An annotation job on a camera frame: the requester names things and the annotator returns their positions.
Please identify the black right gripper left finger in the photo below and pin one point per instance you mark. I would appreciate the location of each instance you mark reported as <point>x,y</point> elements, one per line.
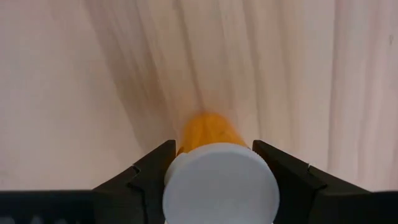
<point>140,193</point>

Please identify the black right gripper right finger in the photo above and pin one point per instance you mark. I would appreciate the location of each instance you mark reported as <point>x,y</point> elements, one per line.
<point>311,196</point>

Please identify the orange pill bottle white cap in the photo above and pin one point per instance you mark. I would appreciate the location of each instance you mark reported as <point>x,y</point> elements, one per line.
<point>220,186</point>

